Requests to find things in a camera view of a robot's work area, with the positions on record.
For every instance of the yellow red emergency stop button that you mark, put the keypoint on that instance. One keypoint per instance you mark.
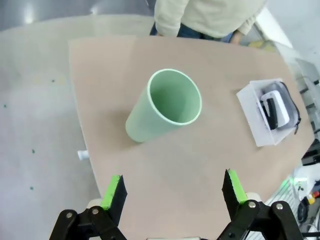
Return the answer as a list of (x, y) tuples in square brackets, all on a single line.
[(313, 196)]

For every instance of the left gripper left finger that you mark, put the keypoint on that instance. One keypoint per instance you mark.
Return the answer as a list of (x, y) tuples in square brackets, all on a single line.
[(112, 200)]

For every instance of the person torso in cream sweater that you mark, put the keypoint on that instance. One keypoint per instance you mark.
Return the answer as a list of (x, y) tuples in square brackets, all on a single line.
[(207, 15)]

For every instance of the light green plastic cup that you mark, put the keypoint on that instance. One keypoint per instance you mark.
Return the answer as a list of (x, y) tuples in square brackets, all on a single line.
[(172, 100)]

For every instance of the grey pouch with black zipper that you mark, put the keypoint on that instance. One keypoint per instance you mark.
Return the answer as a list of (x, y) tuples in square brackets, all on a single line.
[(290, 100)]

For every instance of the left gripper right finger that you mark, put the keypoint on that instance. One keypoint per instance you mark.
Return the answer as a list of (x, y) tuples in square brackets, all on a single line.
[(235, 195)]

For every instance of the person left forearm cream sleeve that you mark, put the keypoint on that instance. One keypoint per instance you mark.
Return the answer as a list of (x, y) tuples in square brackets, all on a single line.
[(248, 23)]

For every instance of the person left hand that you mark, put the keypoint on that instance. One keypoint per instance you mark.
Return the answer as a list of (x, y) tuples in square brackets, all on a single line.
[(236, 37)]

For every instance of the blue jeans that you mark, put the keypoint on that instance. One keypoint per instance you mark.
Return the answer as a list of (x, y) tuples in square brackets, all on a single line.
[(192, 31)]

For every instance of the black stapler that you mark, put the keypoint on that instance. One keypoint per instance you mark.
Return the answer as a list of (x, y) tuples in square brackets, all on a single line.
[(272, 112)]

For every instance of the person right forearm cream sleeve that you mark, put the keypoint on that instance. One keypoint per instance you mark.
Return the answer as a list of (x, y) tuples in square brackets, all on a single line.
[(166, 22)]

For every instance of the white perforated plastic basket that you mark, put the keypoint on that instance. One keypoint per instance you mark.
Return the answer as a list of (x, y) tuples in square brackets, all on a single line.
[(252, 112)]

